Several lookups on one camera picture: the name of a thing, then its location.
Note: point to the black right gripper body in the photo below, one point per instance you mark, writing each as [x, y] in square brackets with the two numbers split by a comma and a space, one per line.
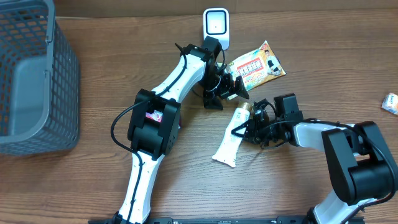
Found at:
[260, 130]

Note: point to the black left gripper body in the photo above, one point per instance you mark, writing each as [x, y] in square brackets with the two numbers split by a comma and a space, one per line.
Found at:
[217, 86]

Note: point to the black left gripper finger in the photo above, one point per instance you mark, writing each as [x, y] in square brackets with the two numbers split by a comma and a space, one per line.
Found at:
[239, 88]
[211, 102]

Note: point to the yellow orange snack bag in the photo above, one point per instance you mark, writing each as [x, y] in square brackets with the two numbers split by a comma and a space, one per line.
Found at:
[256, 67]

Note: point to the white floral cream tube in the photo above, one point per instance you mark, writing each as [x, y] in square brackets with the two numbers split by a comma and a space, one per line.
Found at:
[229, 146]

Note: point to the red purple tissue pack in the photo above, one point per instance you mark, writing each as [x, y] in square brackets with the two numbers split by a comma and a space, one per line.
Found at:
[156, 116]

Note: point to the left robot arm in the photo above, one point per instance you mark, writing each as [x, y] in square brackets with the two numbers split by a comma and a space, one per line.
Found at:
[152, 141]

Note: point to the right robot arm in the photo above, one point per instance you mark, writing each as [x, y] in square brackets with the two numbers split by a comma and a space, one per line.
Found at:
[361, 167]

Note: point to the white barcode scanner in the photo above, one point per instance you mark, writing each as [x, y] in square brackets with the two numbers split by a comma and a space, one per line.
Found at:
[216, 25]

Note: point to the small orange white box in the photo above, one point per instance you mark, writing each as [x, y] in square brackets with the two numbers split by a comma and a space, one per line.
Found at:
[390, 103]

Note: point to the dark grey plastic basket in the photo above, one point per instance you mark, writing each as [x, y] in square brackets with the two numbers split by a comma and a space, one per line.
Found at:
[40, 81]

